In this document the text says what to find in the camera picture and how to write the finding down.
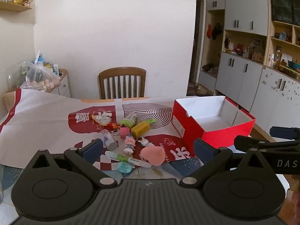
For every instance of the blue bowl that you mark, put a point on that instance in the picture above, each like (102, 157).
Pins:
(294, 65)

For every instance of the pink shell-shaped case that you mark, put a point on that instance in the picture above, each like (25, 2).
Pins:
(152, 155)

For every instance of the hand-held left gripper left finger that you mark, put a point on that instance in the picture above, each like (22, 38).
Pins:
(92, 149)

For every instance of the person's right hand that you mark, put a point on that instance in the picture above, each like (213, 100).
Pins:
(295, 196)

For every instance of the dark wooden door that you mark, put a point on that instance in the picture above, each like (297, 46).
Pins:
(198, 39)

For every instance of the white wooden wall cabinet unit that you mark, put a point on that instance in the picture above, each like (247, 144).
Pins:
(246, 11)

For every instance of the floor mat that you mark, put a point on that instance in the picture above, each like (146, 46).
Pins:
(199, 89)

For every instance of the red white printed table cover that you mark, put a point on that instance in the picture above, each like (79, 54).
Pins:
(42, 112)

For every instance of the brown wooden chair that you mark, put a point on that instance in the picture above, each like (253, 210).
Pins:
(121, 71)

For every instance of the wooden wall shelf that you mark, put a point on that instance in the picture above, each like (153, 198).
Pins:
(14, 6)

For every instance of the dark bag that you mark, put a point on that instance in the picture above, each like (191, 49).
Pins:
(208, 67)

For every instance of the clear jar with grey lid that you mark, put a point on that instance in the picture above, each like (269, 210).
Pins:
(109, 140)

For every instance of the white drawer cabinet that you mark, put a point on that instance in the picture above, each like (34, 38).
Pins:
(63, 86)

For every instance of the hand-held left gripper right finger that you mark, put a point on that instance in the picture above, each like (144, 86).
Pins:
(204, 150)

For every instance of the contact lens case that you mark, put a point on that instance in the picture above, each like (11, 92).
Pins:
(102, 119)

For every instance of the clear plastic bag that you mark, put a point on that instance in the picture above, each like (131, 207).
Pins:
(39, 77)

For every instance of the red shoe box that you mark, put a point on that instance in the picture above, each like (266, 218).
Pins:
(187, 126)

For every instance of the red cap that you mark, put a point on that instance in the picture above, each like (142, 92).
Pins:
(209, 30)

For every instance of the small yellow box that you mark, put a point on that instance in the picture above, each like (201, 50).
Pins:
(140, 129)

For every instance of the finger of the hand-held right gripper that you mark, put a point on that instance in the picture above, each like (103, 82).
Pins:
(243, 141)
(282, 132)

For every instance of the white plastic tube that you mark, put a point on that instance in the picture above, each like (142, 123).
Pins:
(56, 68)

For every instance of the clear bottle with green cap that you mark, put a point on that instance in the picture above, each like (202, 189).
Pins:
(129, 120)

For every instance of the group of shelf ornaments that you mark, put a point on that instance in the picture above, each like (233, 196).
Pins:
(243, 49)

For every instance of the white pen with green band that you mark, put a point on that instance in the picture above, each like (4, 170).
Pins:
(126, 159)

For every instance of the cyan round case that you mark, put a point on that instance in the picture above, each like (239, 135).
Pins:
(124, 167)

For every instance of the blue yellow toy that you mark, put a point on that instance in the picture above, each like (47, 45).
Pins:
(42, 59)

